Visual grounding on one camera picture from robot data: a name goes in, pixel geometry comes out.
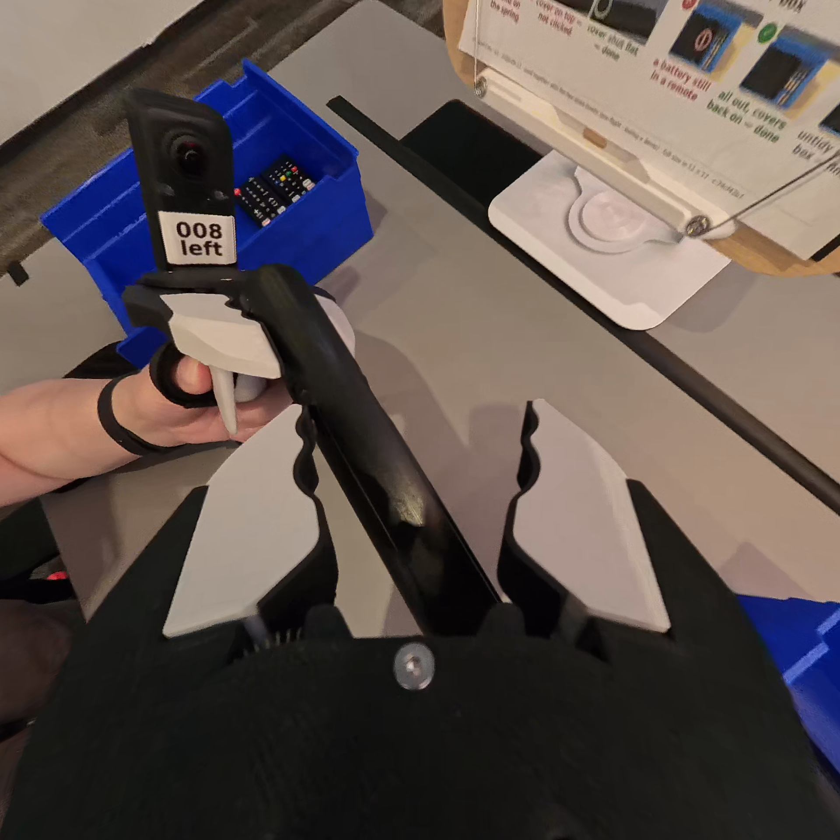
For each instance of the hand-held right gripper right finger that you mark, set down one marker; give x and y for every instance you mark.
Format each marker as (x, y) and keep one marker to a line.
(590, 538)

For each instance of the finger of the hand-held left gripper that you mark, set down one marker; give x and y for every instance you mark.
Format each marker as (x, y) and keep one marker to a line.
(342, 325)
(216, 334)

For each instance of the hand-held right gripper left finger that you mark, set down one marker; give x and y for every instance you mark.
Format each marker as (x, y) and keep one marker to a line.
(243, 544)

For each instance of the blue plastic bin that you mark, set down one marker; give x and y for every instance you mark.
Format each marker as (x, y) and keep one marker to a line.
(814, 669)
(315, 229)

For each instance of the black remote control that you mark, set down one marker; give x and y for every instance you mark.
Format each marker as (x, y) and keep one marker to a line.
(262, 200)
(367, 459)
(289, 178)

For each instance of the person's left forearm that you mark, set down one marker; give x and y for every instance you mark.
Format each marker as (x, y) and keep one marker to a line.
(46, 439)

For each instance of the person's left hand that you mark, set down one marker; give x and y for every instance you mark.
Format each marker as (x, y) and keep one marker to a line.
(190, 423)

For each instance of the black desk mat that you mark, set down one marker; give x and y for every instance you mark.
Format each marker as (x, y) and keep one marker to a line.
(472, 144)

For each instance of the white stand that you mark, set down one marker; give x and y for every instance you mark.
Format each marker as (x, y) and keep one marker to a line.
(590, 275)

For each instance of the wooden instruction poster board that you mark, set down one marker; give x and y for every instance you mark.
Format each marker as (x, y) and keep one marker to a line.
(656, 65)

